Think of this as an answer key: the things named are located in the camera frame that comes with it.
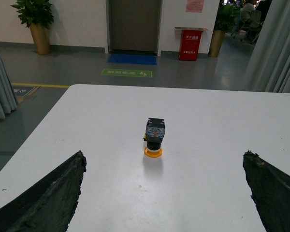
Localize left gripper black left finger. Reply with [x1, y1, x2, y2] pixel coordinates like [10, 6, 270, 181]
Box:
[0, 151, 87, 232]

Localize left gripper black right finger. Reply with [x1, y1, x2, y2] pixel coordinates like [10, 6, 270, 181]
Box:
[243, 150, 290, 232]

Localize yellow push button switch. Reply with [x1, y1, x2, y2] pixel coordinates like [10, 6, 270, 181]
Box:
[143, 118, 165, 158]

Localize dark floor sign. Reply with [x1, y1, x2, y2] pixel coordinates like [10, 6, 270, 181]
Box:
[13, 85, 39, 97]

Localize right grey curtain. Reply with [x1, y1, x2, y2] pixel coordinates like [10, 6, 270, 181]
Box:
[244, 0, 290, 93]

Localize green floor sign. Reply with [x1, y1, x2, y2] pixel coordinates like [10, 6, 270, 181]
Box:
[101, 69, 153, 78]

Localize blue floor mat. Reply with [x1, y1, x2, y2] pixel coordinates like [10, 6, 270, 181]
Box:
[107, 54, 157, 65]

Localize red fire extinguisher box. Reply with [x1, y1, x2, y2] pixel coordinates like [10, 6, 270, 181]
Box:
[175, 27, 208, 61]

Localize right potted green plant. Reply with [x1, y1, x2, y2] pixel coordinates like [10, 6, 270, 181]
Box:
[208, 4, 240, 58]

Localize potted green plant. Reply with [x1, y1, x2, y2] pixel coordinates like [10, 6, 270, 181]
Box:
[208, 4, 240, 58]
[11, 0, 54, 55]

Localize left potted green plant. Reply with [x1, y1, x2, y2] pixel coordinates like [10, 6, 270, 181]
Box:
[11, 0, 54, 55]

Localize grey door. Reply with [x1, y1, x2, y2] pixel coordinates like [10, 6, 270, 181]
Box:
[107, 0, 162, 55]

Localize pink wall notice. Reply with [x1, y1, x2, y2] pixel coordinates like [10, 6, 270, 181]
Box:
[186, 0, 204, 13]

